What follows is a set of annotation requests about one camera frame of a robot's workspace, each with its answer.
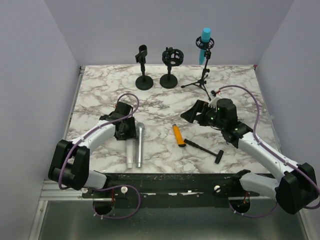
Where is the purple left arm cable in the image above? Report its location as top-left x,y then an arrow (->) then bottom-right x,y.
58,93 -> 140,191

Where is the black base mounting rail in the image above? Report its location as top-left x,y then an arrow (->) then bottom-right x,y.
82,173 -> 246,209

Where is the black shock-mount round-base stand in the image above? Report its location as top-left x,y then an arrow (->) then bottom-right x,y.
159,46 -> 186,89

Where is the orange utility knife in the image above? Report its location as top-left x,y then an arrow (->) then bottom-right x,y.
172,124 -> 186,148

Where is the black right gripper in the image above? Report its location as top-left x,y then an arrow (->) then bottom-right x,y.
181,99 -> 226,130

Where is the black tripod microphone stand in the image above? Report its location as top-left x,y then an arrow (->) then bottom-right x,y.
181,36 -> 215,101

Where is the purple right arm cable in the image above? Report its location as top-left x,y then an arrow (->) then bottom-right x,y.
216,84 -> 320,210

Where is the cyan blue microphone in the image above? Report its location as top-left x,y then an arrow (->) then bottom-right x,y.
197,27 -> 212,65

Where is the black clip microphone stand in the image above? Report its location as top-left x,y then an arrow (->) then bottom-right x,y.
135,44 -> 154,91

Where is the black hammer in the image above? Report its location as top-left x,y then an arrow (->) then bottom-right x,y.
184,139 -> 224,165

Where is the grey silver microphone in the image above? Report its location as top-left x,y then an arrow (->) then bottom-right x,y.
136,122 -> 145,168

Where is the white microphone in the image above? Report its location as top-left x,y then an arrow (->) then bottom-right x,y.
125,138 -> 134,169

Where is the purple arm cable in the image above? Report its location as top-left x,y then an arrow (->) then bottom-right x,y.
58,93 -> 140,191
216,84 -> 320,210

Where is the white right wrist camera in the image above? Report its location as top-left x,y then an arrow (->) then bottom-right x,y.
209,88 -> 222,108

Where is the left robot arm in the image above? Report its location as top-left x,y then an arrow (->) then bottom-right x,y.
48,101 -> 136,198

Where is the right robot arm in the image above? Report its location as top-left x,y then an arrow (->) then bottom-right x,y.
180,98 -> 320,215

